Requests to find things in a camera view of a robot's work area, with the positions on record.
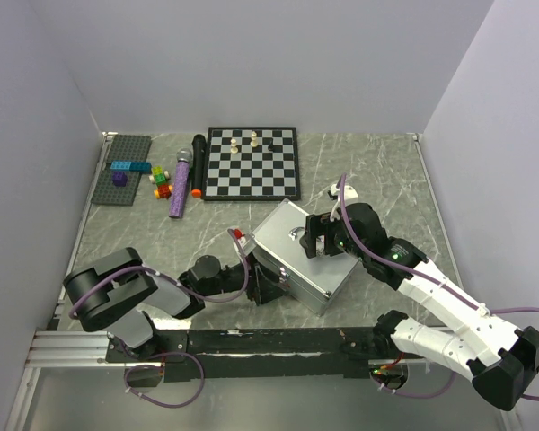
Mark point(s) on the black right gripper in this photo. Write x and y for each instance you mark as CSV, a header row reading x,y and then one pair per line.
x,y
319,225

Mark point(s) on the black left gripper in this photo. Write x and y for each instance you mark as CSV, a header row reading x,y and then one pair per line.
x,y
263,286

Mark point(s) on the grey metal case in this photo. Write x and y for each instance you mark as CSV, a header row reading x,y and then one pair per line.
x,y
313,282

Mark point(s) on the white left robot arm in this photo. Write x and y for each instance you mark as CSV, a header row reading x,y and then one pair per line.
x,y
105,295

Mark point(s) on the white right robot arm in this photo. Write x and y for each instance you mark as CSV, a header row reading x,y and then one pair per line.
x,y
496,356

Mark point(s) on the black white chessboard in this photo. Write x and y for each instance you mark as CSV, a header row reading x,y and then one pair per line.
x,y
254,173

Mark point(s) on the white chess queen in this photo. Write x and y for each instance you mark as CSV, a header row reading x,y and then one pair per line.
x,y
254,139

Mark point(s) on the white chess pawn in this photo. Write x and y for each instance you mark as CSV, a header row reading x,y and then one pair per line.
x,y
233,146

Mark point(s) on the colourful lego car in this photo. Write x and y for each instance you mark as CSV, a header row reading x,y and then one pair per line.
x,y
161,179

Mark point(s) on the purple glitter microphone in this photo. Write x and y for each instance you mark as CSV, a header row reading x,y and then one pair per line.
x,y
180,183

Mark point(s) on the blue lego brick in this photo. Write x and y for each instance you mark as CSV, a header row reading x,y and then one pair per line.
x,y
130,166

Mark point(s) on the purple lego brick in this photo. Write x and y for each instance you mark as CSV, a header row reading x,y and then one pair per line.
x,y
119,179

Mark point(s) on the lower grey lego baseplate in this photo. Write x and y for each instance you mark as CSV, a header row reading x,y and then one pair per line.
x,y
107,194

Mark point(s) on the grey lego baseplate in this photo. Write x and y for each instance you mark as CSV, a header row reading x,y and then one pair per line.
x,y
129,148
107,194

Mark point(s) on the upper grey lego baseplate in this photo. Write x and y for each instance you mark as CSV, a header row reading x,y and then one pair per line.
x,y
129,148

